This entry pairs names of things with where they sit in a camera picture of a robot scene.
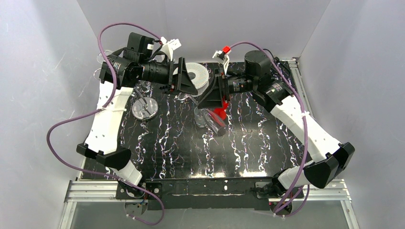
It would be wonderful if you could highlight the red wine glass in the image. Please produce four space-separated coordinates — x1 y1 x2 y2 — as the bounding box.
213 101 228 120

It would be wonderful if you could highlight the clear wine glass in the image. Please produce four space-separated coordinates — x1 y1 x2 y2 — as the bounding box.
194 107 207 128

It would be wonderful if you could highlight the clear champagne flute glass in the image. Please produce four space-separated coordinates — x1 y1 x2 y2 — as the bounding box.
178 93 226 136

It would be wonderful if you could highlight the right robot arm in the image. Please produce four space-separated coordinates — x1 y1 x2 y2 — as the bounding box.
198 50 355 191

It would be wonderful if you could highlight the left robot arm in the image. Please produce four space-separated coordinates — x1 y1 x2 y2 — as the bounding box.
76 32 198 185

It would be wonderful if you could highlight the chrome wine glass rack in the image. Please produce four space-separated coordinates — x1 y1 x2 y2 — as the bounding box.
93 69 159 121

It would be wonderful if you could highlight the clear martini glass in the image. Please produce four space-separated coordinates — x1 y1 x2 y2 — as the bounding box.
97 49 115 64

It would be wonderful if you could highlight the white filament spool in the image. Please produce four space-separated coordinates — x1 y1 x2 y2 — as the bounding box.
186 62 209 97

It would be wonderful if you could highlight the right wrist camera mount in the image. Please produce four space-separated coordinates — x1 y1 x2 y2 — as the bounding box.
212 46 231 75

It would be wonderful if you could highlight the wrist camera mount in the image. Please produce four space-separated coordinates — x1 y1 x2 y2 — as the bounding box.
212 46 231 75
158 36 181 61

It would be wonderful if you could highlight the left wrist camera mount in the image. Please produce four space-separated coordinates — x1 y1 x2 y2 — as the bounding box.
158 36 181 61

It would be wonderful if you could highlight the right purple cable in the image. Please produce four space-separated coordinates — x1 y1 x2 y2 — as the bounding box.
229 41 310 218

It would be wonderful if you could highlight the purple cable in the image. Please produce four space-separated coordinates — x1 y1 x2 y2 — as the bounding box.
46 22 165 226
229 41 310 218

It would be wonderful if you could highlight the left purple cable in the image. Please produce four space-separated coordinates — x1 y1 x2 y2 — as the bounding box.
46 22 165 226

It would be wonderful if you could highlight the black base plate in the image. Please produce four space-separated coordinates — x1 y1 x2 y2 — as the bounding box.
116 177 284 210

